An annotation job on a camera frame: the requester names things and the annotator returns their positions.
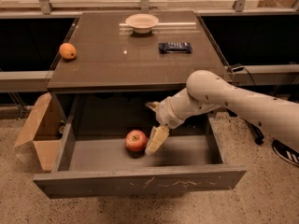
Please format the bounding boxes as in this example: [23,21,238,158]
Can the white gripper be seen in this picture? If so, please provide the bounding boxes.
[145,91,191,155]

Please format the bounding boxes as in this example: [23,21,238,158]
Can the red apple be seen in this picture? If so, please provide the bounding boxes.
[125,130,147,152]

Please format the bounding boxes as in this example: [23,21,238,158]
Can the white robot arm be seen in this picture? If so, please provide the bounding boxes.
[146,70,299,155]

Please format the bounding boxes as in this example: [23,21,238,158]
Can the grey cabinet with glossy top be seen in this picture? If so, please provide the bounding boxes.
[48,11,231,119]

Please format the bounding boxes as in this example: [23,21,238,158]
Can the grey open drawer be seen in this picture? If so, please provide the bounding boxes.
[34,92,246,198]

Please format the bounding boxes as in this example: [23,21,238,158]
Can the dark blue snack packet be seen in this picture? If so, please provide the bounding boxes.
[158,42,192,53]

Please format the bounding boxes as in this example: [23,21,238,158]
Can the white bowl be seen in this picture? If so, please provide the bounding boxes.
[125,14,159,34]

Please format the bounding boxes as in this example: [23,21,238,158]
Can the black stand leg with wheel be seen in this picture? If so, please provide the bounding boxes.
[249,124,264,146]

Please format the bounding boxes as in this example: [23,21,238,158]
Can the orange fruit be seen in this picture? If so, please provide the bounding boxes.
[59,43,77,60]

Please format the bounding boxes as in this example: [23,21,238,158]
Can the brown cardboard box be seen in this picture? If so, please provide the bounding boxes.
[14,92,61,171]

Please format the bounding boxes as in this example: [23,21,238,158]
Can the black and white sneaker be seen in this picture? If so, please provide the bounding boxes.
[272,140,299,167]

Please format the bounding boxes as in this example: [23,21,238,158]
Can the metal window railing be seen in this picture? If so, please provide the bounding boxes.
[0,0,299,17]

